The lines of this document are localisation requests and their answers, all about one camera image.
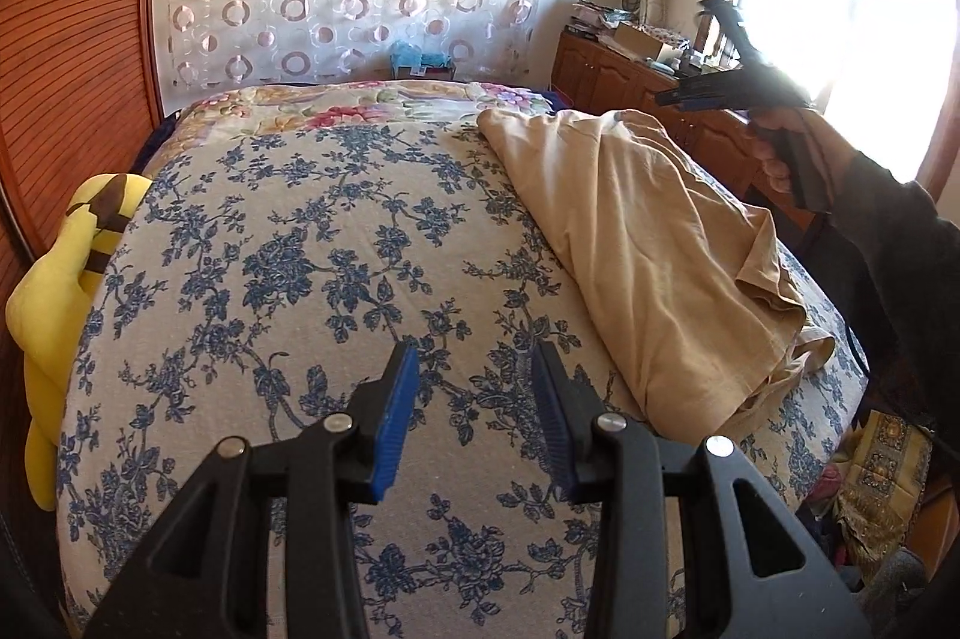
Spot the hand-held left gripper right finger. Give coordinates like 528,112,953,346
531,343,875,639

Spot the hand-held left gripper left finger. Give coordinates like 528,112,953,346
82,340,419,639

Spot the beige printed t-shirt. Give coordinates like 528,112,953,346
476,106,837,441

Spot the person's right hand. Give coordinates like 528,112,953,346
746,110,856,197

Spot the cardboard box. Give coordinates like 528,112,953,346
611,22,665,59

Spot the wooden cabinet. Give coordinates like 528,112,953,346
551,28,818,227

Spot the stack of books and papers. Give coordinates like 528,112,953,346
566,0,638,36

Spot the blue floral white blanket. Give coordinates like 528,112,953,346
56,110,875,639

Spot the teal plastic package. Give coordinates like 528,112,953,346
390,41,455,80

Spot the pink floral quilt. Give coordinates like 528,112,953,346
169,80,563,141

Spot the gold patterned cloth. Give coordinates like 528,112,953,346
832,410,935,561

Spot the yellow plush toy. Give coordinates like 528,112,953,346
4,172,155,512

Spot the slatted wooden door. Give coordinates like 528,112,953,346
0,0,173,610

